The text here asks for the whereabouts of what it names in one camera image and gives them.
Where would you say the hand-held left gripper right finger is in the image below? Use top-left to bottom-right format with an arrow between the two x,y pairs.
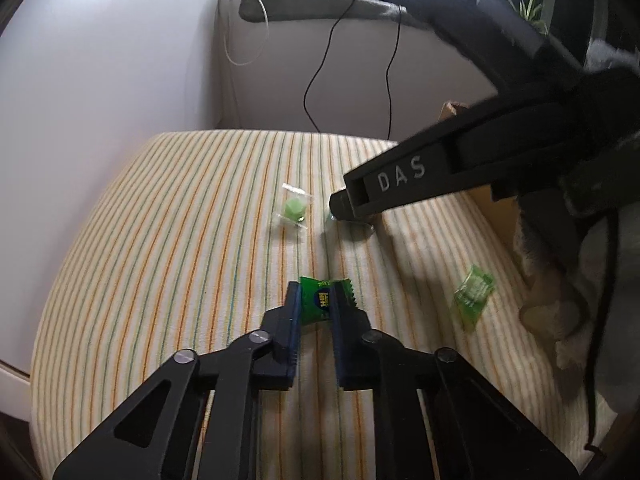
330,280 -> 581,480

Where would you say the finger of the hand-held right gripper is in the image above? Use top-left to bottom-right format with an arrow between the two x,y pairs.
328,95 -> 577,223

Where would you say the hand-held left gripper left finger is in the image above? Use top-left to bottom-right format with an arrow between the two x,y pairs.
52,281 -> 303,480

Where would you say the green candy packet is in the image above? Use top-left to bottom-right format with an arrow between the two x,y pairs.
299,276 -> 359,326

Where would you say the cardboard box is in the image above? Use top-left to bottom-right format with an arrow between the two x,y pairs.
440,101 -> 524,256

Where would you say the potted spider plant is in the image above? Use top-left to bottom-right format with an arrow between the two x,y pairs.
519,0 -> 550,37

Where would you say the green candy in clear wrapper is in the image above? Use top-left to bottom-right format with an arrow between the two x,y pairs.
277,183 -> 314,234

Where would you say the light green snack packet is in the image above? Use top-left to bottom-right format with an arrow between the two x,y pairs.
452,264 -> 496,332

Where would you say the striped bed sheet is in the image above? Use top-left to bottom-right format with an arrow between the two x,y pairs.
29,129 -> 621,480

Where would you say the grey windowsill cushion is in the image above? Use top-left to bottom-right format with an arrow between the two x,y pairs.
238,0 -> 426,29

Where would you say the dark power cable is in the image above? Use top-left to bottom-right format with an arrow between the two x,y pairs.
384,14 -> 404,142
303,0 -> 372,134

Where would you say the white cable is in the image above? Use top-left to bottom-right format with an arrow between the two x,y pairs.
222,0 -> 271,67

